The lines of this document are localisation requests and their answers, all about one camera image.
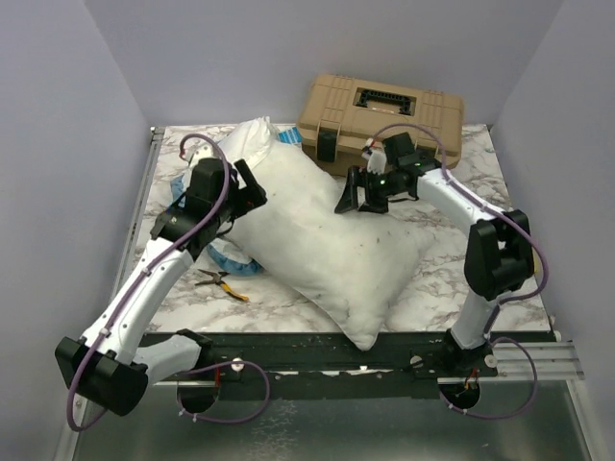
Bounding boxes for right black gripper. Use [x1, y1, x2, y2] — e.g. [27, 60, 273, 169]
[334, 164, 400, 217]

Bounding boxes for white pillowcase blue trim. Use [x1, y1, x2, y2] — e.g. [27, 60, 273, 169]
[170, 117, 303, 277]

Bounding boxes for white pillow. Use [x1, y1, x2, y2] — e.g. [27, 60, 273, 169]
[219, 117, 434, 351]

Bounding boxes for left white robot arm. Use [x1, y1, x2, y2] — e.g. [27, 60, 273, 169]
[55, 158, 266, 416]

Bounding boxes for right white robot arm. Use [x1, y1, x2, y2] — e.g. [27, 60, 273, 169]
[334, 133, 534, 376]

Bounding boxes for tan plastic toolbox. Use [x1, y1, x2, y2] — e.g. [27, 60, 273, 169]
[297, 74, 464, 176]

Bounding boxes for yellow handled pliers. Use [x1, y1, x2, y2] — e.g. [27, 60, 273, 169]
[194, 269, 250, 303]

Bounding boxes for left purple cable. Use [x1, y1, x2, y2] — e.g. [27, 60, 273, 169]
[65, 133, 271, 432]

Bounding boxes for purple cable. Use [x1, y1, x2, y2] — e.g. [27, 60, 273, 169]
[369, 123, 552, 420]
[65, 133, 271, 432]

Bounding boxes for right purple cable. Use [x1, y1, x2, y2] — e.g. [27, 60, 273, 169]
[369, 123, 552, 420]

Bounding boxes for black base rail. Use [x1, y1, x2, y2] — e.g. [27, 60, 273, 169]
[163, 332, 498, 400]

